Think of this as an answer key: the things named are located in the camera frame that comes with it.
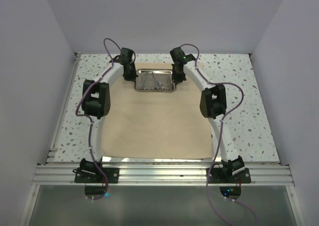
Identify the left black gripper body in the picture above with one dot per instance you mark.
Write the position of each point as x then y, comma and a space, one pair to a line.
132, 64

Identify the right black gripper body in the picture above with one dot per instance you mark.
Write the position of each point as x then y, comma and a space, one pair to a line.
174, 68

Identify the stainless steel instrument tray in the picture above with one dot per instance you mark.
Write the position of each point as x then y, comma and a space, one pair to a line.
161, 73

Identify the steel forceps with rings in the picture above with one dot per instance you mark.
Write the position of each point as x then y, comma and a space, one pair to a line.
157, 86

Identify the beige surgical drape cloth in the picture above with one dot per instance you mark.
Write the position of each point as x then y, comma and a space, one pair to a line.
156, 125

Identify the steel surgical scissors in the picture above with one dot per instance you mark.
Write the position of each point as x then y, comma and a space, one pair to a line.
168, 83

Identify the steel tweezers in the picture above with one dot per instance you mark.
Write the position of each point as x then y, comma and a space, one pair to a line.
143, 83

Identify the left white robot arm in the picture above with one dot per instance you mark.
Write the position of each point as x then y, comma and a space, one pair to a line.
95, 103

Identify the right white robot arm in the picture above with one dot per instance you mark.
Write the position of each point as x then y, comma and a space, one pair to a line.
213, 106

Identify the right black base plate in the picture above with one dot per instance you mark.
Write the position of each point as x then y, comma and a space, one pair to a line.
217, 176

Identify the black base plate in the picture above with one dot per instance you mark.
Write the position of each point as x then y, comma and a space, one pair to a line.
217, 176
82, 176

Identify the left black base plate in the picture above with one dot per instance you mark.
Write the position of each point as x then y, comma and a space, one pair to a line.
82, 176

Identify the aluminium extrusion rail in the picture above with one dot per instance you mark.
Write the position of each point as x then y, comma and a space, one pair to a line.
167, 174

